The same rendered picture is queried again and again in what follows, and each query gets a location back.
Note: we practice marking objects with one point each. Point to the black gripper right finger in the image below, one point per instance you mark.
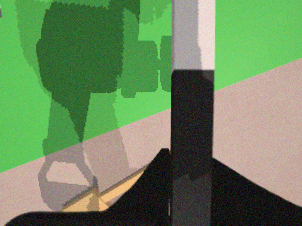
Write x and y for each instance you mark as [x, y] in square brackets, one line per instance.
[237, 201]

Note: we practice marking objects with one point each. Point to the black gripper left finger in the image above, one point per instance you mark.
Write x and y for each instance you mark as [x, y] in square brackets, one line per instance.
[145, 203]

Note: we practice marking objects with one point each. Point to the green flat mat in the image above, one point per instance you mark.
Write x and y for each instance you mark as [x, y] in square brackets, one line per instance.
[71, 70]

